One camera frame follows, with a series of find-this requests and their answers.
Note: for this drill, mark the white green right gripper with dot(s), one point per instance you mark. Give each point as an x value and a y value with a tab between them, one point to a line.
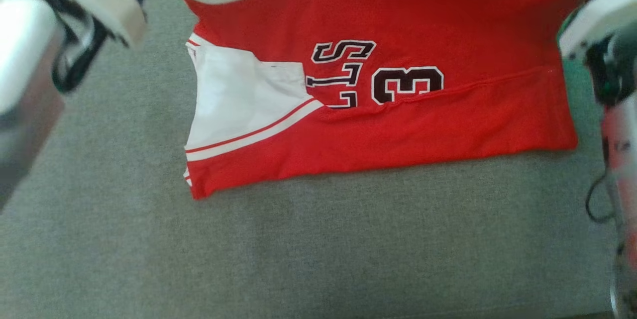
599	20

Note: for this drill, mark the red and white jersey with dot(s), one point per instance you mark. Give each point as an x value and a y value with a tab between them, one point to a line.
398	135

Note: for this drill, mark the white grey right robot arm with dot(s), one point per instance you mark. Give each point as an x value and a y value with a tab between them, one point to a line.
622	159

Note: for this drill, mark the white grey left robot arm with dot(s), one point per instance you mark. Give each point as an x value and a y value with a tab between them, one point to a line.
25	60

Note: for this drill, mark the grey ottoman cushion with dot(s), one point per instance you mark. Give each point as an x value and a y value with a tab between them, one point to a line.
298	259

